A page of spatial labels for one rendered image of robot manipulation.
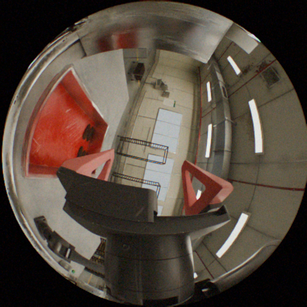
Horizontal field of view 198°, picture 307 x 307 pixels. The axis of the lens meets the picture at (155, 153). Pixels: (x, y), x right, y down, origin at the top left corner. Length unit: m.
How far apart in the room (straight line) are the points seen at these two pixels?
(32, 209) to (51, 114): 0.36
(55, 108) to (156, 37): 0.40
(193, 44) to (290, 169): 1.97
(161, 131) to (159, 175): 1.86
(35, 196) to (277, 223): 2.42
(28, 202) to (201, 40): 0.72
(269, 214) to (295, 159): 0.96
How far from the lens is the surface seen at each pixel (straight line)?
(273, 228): 2.13
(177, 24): 0.33
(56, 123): 0.44
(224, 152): 2.46
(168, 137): 4.53
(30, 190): 0.44
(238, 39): 1.05
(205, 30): 0.33
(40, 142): 0.41
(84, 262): 0.44
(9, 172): 0.36
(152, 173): 4.36
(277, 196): 2.04
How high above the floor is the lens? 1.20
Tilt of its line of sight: 4 degrees up
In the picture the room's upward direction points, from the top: 103 degrees clockwise
